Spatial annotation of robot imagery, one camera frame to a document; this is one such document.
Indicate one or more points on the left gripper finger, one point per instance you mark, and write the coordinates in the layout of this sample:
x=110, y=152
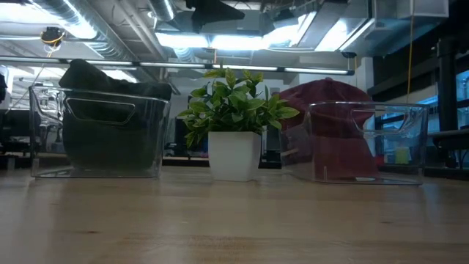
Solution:
x=232, y=14

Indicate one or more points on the long ceiling light bar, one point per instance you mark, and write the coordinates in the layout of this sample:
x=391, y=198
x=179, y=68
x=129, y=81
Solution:
x=165, y=64

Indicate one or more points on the green plant in white pot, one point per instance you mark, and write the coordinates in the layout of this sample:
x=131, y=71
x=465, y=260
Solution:
x=234, y=117

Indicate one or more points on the dark screen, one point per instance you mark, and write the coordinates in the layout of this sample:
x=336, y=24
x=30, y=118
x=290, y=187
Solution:
x=273, y=146

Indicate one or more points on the red container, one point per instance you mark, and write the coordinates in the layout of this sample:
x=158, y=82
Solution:
x=381, y=160

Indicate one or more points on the clear plastic bin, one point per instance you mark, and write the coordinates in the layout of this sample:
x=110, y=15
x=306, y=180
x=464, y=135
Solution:
x=399, y=146
x=47, y=146

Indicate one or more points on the black pillar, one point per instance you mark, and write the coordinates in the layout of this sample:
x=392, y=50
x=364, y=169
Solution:
x=447, y=84

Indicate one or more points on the green cup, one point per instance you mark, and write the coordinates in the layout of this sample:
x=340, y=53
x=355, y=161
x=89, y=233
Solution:
x=401, y=155

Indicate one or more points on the dark desk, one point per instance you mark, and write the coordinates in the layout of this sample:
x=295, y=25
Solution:
x=450, y=135

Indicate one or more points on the silver ventilation duct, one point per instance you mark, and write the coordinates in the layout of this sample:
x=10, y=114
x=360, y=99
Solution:
x=80, y=29

